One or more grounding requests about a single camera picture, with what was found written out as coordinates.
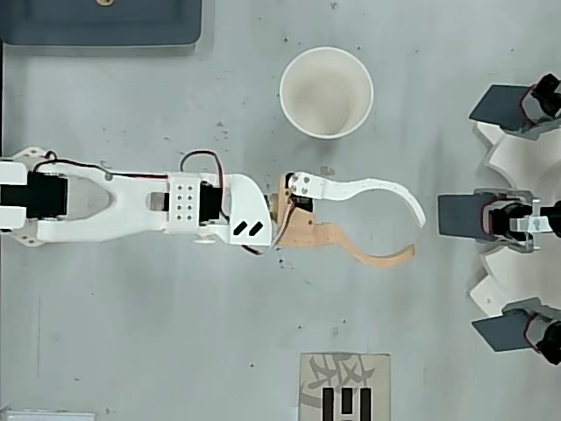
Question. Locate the small brass round piece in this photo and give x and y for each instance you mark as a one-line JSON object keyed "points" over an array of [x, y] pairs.
{"points": [[105, 2]]}

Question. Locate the white paper cup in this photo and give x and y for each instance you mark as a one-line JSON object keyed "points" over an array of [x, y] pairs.
{"points": [[326, 92]]}

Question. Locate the cardboard card with black print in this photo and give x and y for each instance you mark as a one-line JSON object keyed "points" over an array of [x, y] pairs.
{"points": [[344, 386]]}

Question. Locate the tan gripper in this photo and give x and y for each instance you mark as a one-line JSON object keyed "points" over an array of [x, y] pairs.
{"points": [[302, 228]]}

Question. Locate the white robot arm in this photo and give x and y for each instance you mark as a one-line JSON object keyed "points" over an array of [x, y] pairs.
{"points": [[131, 206]]}

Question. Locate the blue-gray plastic tray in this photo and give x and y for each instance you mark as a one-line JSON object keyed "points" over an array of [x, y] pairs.
{"points": [[87, 22]]}

